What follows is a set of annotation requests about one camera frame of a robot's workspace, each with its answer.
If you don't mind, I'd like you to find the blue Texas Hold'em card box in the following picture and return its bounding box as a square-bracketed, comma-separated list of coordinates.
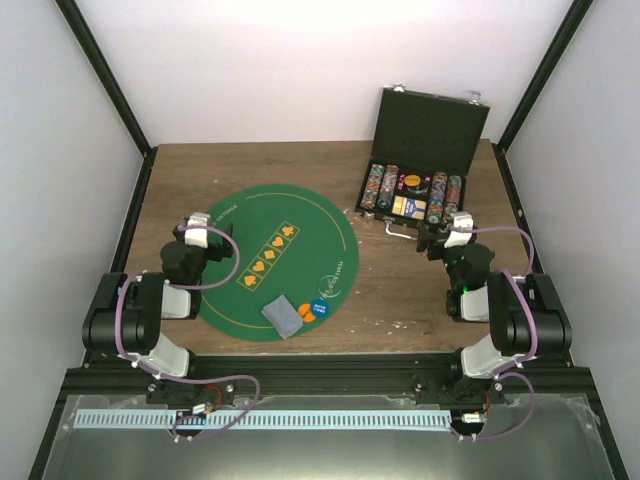
[392, 195, 427, 220]

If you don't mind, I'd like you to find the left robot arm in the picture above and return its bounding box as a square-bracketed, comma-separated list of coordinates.
[82, 212, 240, 404]

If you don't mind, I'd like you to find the blue small blind button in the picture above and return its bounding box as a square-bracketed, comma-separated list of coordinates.
[310, 298, 330, 318]

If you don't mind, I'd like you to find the light blue slotted strip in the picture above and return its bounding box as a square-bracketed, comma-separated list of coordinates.
[72, 409, 452, 431]

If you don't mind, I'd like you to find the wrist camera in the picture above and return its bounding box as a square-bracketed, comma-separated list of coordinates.
[444, 211, 474, 249]
[184, 212, 211, 249]

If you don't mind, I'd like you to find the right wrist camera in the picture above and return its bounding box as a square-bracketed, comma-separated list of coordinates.
[444, 211, 474, 249]

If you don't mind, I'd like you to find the orange big blind button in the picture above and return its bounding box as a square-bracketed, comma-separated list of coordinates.
[298, 303, 316, 323]
[404, 174, 422, 189]

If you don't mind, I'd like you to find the round green poker mat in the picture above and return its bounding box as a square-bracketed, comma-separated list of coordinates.
[199, 184, 359, 342]

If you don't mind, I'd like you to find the grey card deck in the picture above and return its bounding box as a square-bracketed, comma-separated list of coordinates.
[261, 295, 304, 339]

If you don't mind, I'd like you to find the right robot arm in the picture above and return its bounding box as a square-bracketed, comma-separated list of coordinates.
[416, 214, 572, 403]

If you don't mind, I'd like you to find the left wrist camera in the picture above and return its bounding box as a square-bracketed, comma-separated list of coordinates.
[184, 212, 211, 249]

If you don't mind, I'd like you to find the chrome case handle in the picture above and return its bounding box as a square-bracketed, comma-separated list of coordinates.
[385, 219, 418, 241]

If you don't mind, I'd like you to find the black aluminium frame rail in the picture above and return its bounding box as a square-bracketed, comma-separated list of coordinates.
[59, 353, 596, 407]

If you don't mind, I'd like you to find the black poker chip case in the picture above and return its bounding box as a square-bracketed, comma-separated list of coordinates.
[354, 85, 490, 228]

